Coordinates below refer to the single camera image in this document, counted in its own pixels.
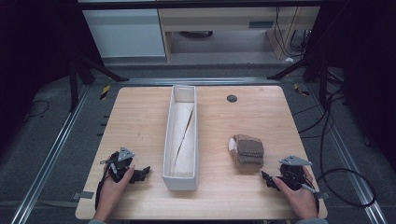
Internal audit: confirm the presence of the white cabinet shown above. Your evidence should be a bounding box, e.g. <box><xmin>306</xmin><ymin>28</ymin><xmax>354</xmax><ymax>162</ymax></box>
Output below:
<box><xmin>81</xmin><ymin>7</ymin><xmax>166</xmax><ymax>59</ymax></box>

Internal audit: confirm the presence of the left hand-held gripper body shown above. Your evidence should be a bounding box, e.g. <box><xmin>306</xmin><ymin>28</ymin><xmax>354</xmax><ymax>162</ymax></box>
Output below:
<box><xmin>100</xmin><ymin>146</ymin><xmax>139</xmax><ymax>184</ymax></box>

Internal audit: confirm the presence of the yellow black tape strip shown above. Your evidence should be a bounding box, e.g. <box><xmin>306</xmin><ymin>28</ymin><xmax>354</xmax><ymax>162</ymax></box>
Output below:
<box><xmin>99</xmin><ymin>84</ymin><xmax>111</xmax><ymax>101</ymax></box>
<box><xmin>293</xmin><ymin>83</ymin><xmax>311</xmax><ymax>97</ymax></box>

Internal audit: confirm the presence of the person's right hand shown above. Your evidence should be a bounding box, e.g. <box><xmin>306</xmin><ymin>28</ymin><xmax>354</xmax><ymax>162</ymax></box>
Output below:
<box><xmin>272</xmin><ymin>166</ymin><xmax>319</xmax><ymax>220</ymax></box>

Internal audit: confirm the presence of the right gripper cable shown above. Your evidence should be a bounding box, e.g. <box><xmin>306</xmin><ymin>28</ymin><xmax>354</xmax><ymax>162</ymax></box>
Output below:
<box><xmin>292</xmin><ymin>178</ymin><xmax>321</xmax><ymax>216</ymax></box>

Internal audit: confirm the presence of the brown cloth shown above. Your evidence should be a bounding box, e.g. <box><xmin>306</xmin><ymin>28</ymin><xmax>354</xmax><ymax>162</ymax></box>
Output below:
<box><xmin>228</xmin><ymin>133</ymin><xmax>265</xmax><ymax>170</ymax></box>

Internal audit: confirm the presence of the white rectangular box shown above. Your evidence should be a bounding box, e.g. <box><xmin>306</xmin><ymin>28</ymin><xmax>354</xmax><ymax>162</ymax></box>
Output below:
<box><xmin>162</xmin><ymin>84</ymin><xmax>200</xmax><ymax>191</ymax></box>

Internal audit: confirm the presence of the black metal stand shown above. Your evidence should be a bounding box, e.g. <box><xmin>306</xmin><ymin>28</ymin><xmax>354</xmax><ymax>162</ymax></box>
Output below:
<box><xmin>266</xmin><ymin>31</ymin><xmax>345</xmax><ymax>106</ymax></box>
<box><xmin>64</xmin><ymin>36</ymin><xmax>130</xmax><ymax>113</ymax></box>

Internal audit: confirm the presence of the aluminium floor rail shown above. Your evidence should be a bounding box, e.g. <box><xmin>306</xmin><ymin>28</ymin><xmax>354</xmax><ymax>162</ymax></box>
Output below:
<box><xmin>8</xmin><ymin>83</ymin><xmax>92</xmax><ymax>224</ymax></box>
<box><xmin>120</xmin><ymin>77</ymin><xmax>281</xmax><ymax>87</ymax></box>
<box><xmin>306</xmin><ymin>83</ymin><xmax>390</xmax><ymax>224</ymax></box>

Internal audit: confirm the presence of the person's left hand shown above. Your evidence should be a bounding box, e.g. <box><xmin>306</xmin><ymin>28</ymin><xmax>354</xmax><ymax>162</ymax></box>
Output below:
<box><xmin>92</xmin><ymin>165</ymin><xmax>136</xmax><ymax>222</ymax></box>

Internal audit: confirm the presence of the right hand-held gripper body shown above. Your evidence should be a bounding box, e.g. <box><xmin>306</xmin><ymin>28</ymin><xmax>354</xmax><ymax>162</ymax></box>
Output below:
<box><xmin>272</xmin><ymin>155</ymin><xmax>313</xmax><ymax>191</ymax></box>

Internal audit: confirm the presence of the white cloth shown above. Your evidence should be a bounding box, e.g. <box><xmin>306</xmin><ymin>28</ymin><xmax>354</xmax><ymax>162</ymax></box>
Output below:
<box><xmin>169</xmin><ymin>102</ymin><xmax>196</xmax><ymax>178</ymax></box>

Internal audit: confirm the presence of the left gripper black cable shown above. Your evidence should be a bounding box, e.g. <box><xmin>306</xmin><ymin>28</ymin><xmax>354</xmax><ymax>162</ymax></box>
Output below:
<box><xmin>94</xmin><ymin>160</ymin><xmax>117</xmax><ymax>211</ymax></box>

